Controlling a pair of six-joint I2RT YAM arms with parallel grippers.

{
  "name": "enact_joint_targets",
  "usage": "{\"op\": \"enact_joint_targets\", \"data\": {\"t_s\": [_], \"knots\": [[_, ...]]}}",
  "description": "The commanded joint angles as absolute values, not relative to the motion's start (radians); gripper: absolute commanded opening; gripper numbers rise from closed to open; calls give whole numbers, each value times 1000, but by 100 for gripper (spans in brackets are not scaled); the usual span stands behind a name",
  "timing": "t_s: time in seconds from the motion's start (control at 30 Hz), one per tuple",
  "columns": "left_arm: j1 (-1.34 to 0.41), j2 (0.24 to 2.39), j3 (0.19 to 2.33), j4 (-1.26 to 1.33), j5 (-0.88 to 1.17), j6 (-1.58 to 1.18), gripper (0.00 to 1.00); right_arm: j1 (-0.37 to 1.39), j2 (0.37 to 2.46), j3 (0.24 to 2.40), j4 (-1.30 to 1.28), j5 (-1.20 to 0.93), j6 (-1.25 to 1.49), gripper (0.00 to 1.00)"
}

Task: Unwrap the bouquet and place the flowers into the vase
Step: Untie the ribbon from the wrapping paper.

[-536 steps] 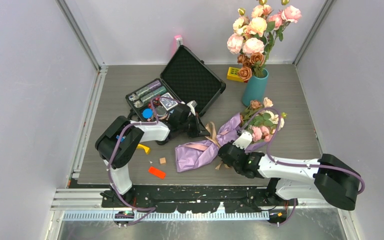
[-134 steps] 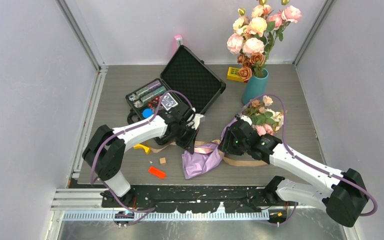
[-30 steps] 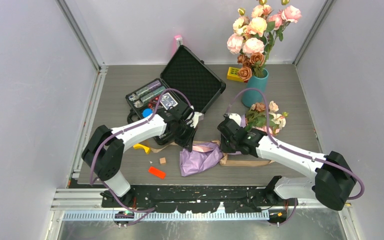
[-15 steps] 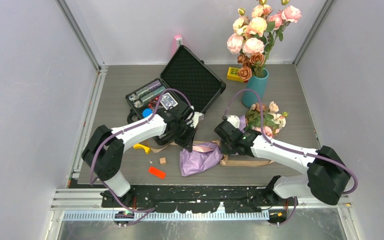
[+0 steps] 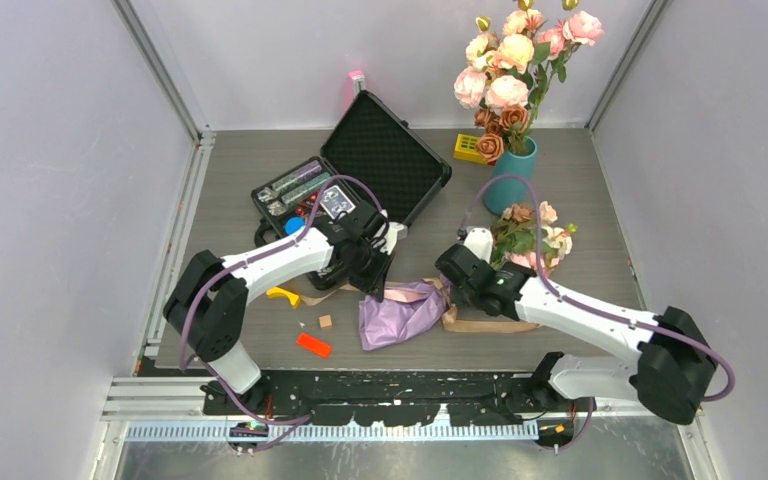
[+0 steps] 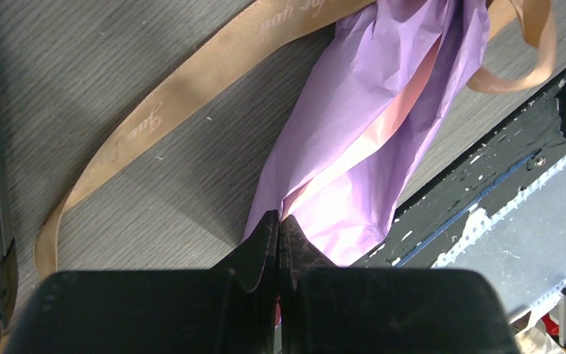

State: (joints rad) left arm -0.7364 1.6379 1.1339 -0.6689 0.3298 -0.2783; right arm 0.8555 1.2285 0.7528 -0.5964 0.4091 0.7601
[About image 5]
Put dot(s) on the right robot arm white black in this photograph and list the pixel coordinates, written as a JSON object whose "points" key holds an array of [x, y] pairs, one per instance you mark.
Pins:
{"points": [[662, 361]]}

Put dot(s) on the purple flower bouquet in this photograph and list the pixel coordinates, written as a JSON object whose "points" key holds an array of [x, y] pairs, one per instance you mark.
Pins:
{"points": [[524, 235]]}

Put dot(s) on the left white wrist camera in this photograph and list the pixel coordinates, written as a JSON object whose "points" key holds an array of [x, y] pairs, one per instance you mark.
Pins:
{"points": [[391, 234]]}

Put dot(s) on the tan ribbon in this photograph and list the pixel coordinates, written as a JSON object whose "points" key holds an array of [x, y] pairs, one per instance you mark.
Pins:
{"points": [[409, 309]]}

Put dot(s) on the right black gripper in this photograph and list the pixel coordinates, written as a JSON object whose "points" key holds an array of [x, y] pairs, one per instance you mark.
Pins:
{"points": [[458, 296]]}

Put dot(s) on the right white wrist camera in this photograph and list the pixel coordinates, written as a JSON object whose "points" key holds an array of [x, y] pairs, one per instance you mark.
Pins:
{"points": [[478, 240]]}

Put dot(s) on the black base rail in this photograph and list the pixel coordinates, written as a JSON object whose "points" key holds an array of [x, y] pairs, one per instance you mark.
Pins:
{"points": [[393, 398]]}

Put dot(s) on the pink rose bouquet in vase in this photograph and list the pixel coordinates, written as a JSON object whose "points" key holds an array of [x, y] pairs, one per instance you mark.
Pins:
{"points": [[507, 74]]}

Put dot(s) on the playing card deck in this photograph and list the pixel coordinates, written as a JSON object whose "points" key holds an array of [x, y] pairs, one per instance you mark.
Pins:
{"points": [[334, 202]]}

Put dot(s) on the teal vase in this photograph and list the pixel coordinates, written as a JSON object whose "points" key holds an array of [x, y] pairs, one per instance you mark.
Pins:
{"points": [[508, 191]]}

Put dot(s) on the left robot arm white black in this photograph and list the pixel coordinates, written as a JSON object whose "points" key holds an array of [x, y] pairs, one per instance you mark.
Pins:
{"points": [[208, 303]]}

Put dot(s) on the yellow arch block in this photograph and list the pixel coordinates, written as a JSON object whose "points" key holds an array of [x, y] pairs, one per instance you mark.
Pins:
{"points": [[293, 298]]}

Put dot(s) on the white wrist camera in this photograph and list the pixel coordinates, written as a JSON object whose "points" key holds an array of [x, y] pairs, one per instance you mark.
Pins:
{"points": [[391, 234], [478, 240]]}

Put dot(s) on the orange rectangular block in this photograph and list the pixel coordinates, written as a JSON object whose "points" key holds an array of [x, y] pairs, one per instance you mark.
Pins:
{"points": [[314, 345]]}

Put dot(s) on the black open poker case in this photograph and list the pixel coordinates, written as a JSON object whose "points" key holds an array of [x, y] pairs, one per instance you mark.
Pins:
{"points": [[374, 157]]}

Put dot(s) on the blue round chip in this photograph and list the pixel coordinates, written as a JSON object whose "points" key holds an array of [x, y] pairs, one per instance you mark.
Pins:
{"points": [[296, 227]]}

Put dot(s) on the pink white bottle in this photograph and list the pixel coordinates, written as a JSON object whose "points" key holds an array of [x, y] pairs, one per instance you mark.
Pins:
{"points": [[357, 81]]}

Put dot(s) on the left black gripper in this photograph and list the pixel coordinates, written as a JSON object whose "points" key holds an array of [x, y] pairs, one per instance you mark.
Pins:
{"points": [[369, 283]]}

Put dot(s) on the yellow perforated block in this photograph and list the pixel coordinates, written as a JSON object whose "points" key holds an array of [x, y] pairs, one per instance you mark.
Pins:
{"points": [[465, 149]]}

